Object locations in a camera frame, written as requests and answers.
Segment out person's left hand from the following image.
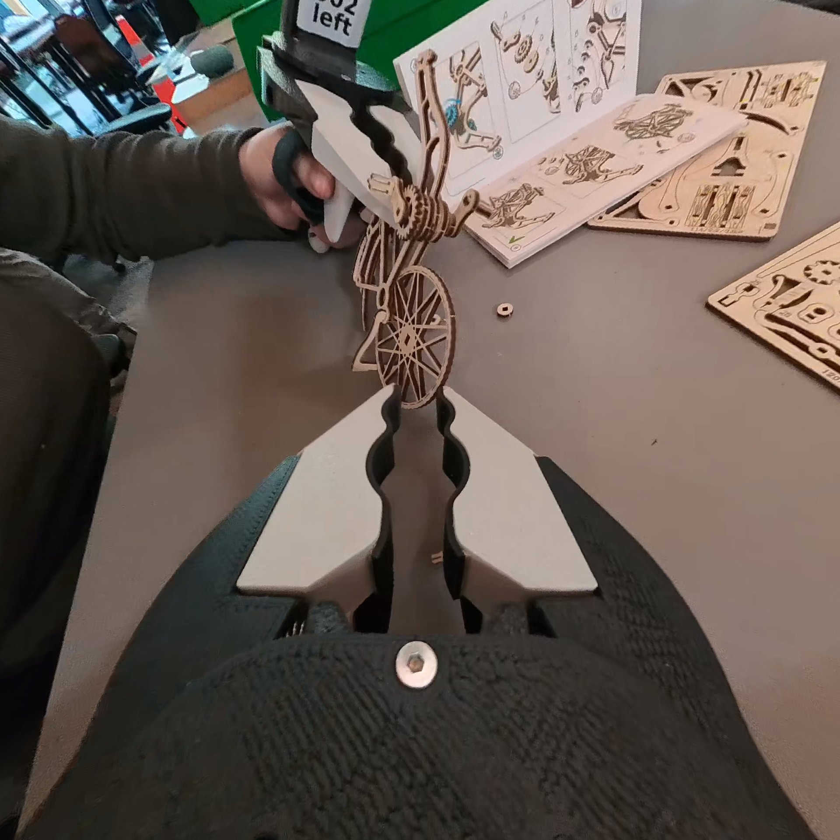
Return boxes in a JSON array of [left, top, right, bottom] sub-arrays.
[[239, 123, 367, 255]]

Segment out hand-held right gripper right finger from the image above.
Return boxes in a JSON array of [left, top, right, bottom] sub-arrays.
[[436, 386, 600, 620]]

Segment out wooden spoked model wheel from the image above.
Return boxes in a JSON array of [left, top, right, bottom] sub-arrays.
[[377, 265, 456, 410]]

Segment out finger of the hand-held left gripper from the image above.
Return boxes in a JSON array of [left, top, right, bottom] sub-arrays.
[[310, 85, 408, 244], [369, 106, 425, 179]]

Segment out laser-cut wooden parts sheet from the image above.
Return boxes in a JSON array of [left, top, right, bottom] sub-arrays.
[[587, 60, 829, 242], [706, 222, 840, 396]]

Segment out person's dark clothed body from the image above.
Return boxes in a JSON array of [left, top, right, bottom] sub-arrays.
[[0, 248, 139, 840]]

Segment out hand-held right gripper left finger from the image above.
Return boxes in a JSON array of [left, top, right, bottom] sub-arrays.
[[236, 384, 404, 627]]

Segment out person's left forearm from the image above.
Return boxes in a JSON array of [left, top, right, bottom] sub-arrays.
[[0, 115, 263, 265]]

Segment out assembly instruction booklet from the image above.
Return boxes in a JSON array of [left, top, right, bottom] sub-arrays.
[[394, 0, 749, 269]]

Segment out wooden bicycle model frame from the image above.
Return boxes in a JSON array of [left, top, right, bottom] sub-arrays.
[[352, 49, 480, 376]]

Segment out black office chair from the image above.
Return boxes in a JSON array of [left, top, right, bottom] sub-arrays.
[[98, 98, 175, 140]]

